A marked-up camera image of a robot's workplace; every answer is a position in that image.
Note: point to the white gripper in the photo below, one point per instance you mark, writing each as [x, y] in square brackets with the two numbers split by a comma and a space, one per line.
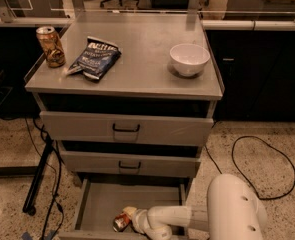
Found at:
[140, 217]

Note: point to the red coke can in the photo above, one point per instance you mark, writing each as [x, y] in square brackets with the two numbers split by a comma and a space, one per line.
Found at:
[121, 222]

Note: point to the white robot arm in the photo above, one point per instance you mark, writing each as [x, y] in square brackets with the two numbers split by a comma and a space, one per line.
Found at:
[233, 212]

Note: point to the bottom grey open drawer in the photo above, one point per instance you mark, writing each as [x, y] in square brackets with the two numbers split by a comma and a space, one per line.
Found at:
[103, 197]

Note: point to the middle grey drawer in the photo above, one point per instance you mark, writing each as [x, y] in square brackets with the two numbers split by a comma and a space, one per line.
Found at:
[130, 159]

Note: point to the top grey drawer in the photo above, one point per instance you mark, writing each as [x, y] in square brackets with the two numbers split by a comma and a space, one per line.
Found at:
[138, 129]

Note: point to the grey drawer cabinet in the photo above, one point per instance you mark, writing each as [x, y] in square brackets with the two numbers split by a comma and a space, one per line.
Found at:
[142, 82]

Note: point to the gold soda can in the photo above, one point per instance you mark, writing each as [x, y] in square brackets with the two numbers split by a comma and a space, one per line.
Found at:
[51, 45]

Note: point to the black table leg stand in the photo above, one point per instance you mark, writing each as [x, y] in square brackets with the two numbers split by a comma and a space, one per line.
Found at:
[28, 206]

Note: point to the blue chip bag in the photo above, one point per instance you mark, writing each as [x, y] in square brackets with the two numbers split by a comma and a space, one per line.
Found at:
[96, 60]

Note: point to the white bowl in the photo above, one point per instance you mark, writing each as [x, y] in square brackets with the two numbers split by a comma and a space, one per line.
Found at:
[189, 59]

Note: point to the white horizontal rail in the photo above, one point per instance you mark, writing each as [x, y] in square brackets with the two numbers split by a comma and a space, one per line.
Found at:
[146, 22]

